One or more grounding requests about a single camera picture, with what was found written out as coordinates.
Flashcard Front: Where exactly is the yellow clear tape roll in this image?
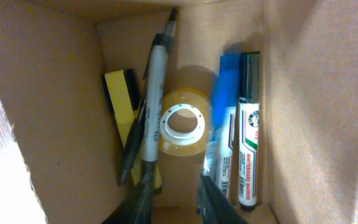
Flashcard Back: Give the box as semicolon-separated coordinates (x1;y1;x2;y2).
159;88;210;157

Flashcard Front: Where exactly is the black whiteboard marker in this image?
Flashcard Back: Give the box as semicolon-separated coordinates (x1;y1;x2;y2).
238;51;260;212

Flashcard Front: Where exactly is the black permanent marker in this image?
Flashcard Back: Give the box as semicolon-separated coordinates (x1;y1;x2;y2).
140;7;180;184

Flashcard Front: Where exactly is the blue whiteboard marker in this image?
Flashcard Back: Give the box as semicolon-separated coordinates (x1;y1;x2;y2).
211;54;239;198

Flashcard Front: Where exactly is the blue ballpoint pen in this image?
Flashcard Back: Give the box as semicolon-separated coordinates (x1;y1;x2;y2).
197;126;223;216

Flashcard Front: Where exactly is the brown cardboard box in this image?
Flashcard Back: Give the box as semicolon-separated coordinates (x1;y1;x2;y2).
0;1;358;223

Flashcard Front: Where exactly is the black ballpoint pen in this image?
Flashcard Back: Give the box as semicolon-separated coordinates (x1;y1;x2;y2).
120;33;163;184

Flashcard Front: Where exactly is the yellow highlighter marker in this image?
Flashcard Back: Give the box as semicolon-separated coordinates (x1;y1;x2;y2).
103;68;163;194

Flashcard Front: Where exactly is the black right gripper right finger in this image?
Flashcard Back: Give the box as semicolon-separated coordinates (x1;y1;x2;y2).
199;174;248;224

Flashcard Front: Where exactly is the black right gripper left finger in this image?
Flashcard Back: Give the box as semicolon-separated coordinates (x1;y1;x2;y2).
101;182;154;224

